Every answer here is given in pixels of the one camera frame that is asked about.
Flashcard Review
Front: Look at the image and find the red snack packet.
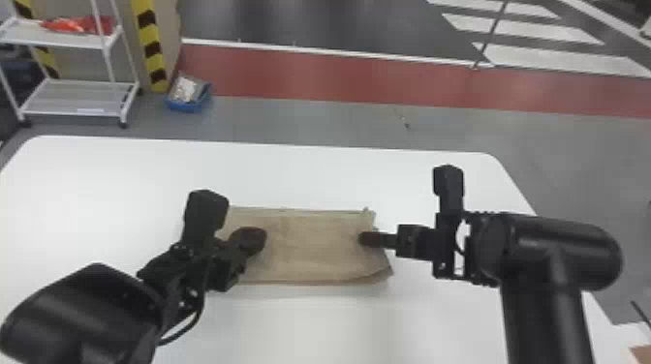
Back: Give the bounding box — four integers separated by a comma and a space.
40, 15, 116, 36

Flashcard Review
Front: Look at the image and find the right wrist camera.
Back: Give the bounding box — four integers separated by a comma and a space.
431, 164, 466, 215

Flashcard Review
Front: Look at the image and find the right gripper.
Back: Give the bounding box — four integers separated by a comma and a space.
357, 223, 439, 263

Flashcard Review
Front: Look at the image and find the yellow black striped post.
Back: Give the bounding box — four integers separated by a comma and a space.
130, 0, 172, 94
12, 0, 61, 80

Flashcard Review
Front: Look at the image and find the white shelf trolley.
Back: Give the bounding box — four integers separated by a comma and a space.
0, 0, 142, 130

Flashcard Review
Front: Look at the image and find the black cable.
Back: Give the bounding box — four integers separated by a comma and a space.
156, 293, 205, 348

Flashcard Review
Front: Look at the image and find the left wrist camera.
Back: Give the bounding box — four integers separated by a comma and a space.
181, 189, 231, 247

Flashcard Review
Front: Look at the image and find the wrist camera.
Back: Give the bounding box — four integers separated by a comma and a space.
181, 189, 231, 247
431, 164, 466, 215

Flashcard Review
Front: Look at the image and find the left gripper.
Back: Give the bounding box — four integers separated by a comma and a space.
205, 226, 268, 294

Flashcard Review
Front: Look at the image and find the blue tray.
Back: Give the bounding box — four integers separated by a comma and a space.
163, 74, 214, 114

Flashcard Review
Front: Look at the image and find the beige towel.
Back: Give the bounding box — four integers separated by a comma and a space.
217, 204, 394, 287

